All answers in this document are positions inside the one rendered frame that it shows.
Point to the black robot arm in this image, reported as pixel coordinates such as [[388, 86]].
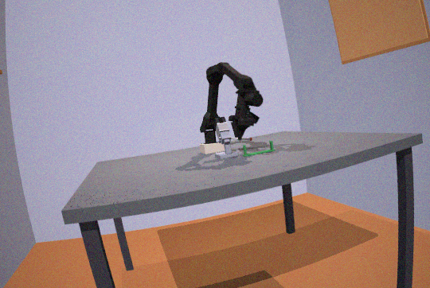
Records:
[[247, 95]]

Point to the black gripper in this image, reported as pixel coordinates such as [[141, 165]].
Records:
[[240, 122]]

